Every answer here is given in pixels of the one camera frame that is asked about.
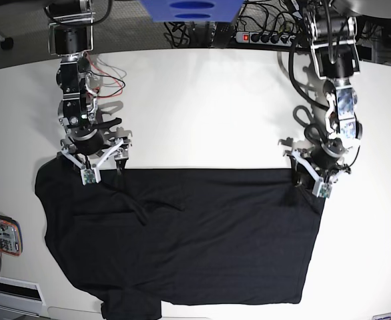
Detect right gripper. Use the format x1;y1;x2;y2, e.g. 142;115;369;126
60;128;131;175

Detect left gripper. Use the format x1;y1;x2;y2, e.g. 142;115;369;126
290;143;351;187

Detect blue plastic bin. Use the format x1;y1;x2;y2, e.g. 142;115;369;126
141;0;244;22

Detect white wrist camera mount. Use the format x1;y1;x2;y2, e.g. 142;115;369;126
59;137;132;185
278;138;352;199

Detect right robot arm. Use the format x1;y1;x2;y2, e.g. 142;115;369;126
43;1;131;185

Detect black office chair wheel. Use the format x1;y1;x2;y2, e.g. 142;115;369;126
0;37;14;51

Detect black T-shirt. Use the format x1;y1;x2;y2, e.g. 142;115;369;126
35;158;325;319

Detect white box on table edge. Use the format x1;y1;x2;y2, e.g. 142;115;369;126
0;277;45;317

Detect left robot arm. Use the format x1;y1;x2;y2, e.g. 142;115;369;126
287;1;362;198

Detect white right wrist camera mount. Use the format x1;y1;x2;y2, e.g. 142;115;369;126
59;137;132;185

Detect white power strip red switch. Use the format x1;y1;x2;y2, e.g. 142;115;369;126
235;31;296;47

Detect tangled black cables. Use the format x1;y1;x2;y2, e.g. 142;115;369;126
163;0;316;49

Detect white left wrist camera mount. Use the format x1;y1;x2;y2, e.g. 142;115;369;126
278;138;352;199

